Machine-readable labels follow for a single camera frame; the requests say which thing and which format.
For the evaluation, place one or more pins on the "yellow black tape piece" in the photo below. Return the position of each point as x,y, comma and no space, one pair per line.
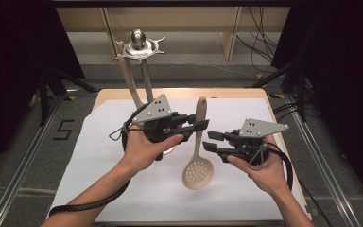
276,96
71,98
259,76

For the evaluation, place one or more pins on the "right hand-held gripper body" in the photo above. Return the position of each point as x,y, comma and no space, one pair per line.
252,138

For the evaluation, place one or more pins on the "person's right hand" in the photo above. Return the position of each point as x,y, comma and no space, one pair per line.
269,173

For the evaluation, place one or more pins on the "aluminium floor rail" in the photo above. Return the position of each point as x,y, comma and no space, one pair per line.
25,164
323,164

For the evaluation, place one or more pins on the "person's left hand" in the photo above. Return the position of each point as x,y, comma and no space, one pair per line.
141,154

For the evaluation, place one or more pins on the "metal utensil hanging rack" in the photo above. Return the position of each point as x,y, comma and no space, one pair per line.
146,78

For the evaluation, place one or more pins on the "black tripod stand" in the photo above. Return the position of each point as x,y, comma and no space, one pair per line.
302,101
44,101

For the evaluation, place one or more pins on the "beige perforated skimmer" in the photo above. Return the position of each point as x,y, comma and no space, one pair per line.
198,173

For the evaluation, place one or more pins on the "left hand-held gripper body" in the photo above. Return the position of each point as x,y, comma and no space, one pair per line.
154,113

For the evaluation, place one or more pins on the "black curtain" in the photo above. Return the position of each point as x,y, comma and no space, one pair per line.
346,78
15,69

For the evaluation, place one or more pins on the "light wooden furniture frame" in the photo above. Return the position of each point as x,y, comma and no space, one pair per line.
230,47

